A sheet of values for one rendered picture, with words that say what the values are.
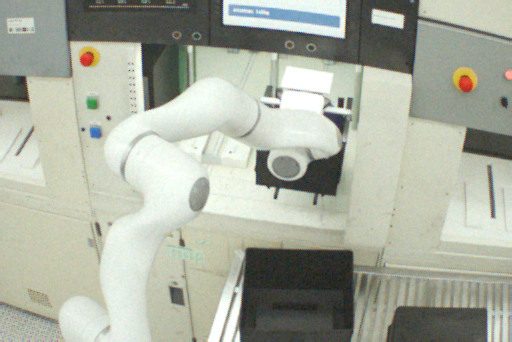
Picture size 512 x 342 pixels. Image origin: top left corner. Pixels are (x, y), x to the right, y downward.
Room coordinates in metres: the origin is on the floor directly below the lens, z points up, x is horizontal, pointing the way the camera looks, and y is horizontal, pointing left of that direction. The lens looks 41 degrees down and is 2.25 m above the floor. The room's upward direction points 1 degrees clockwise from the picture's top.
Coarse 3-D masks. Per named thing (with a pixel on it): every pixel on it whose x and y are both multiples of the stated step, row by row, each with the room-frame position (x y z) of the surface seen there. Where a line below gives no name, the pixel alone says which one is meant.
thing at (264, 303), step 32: (256, 256) 1.25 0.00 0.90; (288, 256) 1.25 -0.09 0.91; (320, 256) 1.24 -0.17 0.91; (352, 256) 1.22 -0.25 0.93; (256, 288) 1.25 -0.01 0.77; (288, 288) 1.25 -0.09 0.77; (320, 288) 1.24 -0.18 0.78; (352, 288) 1.11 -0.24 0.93; (256, 320) 1.13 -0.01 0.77; (288, 320) 1.13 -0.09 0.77; (320, 320) 1.13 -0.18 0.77; (352, 320) 1.01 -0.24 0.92
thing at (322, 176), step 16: (288, 80) 1.49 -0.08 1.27; (304, 80) 1.50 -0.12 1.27; (320, 80) 1.50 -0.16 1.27; (336, 112) 1.47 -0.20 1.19; (352, 112) 1.48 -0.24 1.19; (256, 160) 1.41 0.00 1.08; (320, 160) 1.39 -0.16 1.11; (336, 160) 1.38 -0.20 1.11; (256, 176) 1.41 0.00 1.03; (272, 176) 1.41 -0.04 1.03; (304, 176) 1.39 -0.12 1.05; (320, 176) 1.38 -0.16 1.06; (336, 176) 1.38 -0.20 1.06; (320, 192) 1.38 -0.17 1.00
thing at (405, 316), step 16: (400, 320) 1.04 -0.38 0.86; (416, 320) 1.04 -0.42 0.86; (432, 320) 1.03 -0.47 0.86; (448, 320) 1.03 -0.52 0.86; (464, 320) 1.02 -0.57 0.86; (480, 320) 1.01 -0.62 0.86; (400, 336) 0.99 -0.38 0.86; (416, 336) 0.98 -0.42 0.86; (432, 336) 0.98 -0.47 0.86; (448, 336) 0.97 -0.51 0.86; (464, 336) 0.96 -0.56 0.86; (480, 336) 0.95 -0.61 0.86
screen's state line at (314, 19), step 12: (228, 12) 1.43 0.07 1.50; (240, 12) 1.43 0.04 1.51; (252, 12) 1.42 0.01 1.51; (264, 12) 1.42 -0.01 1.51; (276, 12) 1.41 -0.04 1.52; (288, 12) 1.41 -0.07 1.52; (300, 12) 1.40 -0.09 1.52; (312, 24) 1.40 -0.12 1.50; (324, 24) 1.39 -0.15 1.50; (336, 24) 1.39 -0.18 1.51
